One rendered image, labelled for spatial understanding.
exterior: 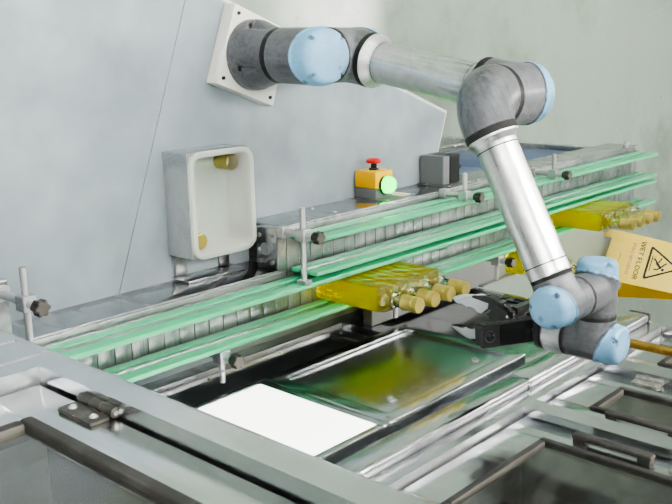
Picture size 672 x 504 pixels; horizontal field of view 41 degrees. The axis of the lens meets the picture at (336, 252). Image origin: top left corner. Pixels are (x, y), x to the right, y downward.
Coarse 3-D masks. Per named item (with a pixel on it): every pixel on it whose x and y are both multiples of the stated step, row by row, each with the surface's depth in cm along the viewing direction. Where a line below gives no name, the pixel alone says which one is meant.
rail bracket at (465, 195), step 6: (438, 192) 239; (444, 192) 237; (450, 192) 237; (456, 192) 236; (462, 192) 233; (468, 192) 233; (480, 192) 231; (444, 198) 238; (462, 198) 234; (468, 198) 233; (474, 198) 231; (480, 198) 230
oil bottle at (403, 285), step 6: (360, 276) 206; (366, 276) 205; (372, 276) 205; (378, 276) 205; (384, 276) 204; (390, 276) 204; (396, 276) 204; (390, 282) 200; (396, 282) 199; (402, 282) 200; (408, 282) 200; (402, 288) 199; (408, 288) 199; (414, 288) 201; (402, 294) 199
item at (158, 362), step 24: (504, 240) 264; (432, 264) 238; (456, 264) 238; (288, 312) 199; (312, 312) 199; (216, 336) 184; (240, 336) 184; (264, 336) 186; (144, 360) 171; (168, 360) 171; (192, 360) 173
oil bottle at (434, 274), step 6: (390, 264) 215; (396, 264) 215; (402, 264) 215; (408, 264) 215; (414, 264) 215; (408, 270) 211; (414, 270) 210; (420, 270) 209; (426, 270) 209; (432, 270) 209; (438, 270) 209; (432, 276) 207; (438, 276) 207; (444, 276) 209; (432, 282) 207; (438, 282) 207
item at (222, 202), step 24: (192, 168) 182; (216, 168) 196; (240, 168) 195; (192, 192) 183; (216, 192) 196; (240, 192) 196; (192, 216) 184; (216, 216) 197; (240, 216) 198; (192, 240) 185; (216, 240) 197; (240, 240) 198
